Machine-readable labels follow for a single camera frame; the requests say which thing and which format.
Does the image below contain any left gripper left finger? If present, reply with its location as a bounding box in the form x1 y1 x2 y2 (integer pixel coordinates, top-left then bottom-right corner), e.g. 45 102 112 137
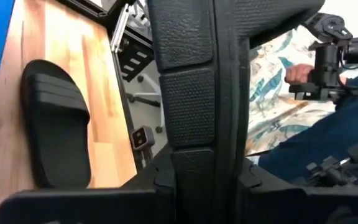
119 145 178 224

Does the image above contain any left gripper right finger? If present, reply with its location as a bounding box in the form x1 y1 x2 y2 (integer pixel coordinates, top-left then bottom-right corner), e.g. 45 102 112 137
239 157 307 224

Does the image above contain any black slide sandal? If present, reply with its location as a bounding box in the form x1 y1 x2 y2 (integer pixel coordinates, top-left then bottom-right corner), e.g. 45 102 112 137
20 58 92 190
147 0 326 224

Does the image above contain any person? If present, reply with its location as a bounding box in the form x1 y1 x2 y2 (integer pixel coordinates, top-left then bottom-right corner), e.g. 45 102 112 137
246 26 358 187

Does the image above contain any white office chair base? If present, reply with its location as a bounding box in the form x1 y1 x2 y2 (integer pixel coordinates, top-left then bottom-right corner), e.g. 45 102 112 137
126 73 165 134

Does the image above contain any person's hand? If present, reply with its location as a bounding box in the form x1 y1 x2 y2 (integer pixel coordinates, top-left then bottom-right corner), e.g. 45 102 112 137
285 63 315 85

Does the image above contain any small grey camera box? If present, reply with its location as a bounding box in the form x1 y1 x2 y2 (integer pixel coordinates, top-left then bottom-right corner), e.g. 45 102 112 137
131 125 155 152

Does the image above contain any silver metal bracket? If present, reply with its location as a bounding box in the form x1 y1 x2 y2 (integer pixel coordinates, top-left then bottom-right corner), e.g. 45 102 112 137
110 2 131 54

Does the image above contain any black aluminium table frame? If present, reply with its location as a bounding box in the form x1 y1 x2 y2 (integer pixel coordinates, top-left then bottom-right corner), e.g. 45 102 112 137
56 0 155 172

